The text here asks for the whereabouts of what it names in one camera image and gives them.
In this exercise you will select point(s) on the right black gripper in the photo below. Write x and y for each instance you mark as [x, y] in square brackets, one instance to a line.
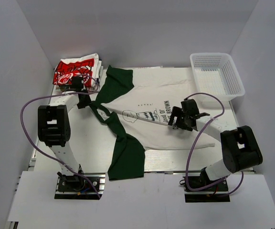
[177, 112]

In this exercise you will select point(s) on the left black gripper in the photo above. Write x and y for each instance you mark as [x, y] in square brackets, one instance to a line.
[87, 102]

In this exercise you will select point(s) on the white green raglan t-shirt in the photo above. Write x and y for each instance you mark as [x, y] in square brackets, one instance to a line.
[137, 111]

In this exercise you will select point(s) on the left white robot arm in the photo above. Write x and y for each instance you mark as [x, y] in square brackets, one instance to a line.
[54, 126]

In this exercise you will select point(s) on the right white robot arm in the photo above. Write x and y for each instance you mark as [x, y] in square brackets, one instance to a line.
[240, 149]

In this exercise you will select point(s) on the cartoon print folded t-shirt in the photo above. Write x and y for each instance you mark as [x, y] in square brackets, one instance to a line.
[63, 88]

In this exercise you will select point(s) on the red white folded t-shirt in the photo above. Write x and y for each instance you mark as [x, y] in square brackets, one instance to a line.
[87, 67]

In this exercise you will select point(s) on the white plastic mesh basket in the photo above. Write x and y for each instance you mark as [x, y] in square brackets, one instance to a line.
[216, 74]

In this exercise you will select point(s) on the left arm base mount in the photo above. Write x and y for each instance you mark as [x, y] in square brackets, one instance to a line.
[80, 189]

